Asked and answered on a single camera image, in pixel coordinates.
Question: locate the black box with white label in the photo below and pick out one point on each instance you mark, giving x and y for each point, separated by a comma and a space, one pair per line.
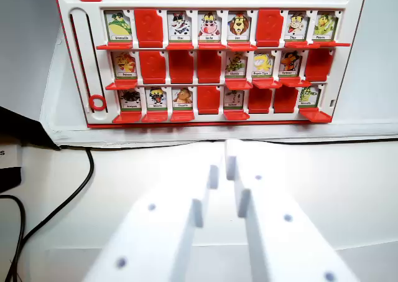
21, 126

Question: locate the red and white game board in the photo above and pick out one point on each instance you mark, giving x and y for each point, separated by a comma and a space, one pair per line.
93, 61

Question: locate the white stitched mat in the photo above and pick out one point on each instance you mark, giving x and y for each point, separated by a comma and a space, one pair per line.
62, 134

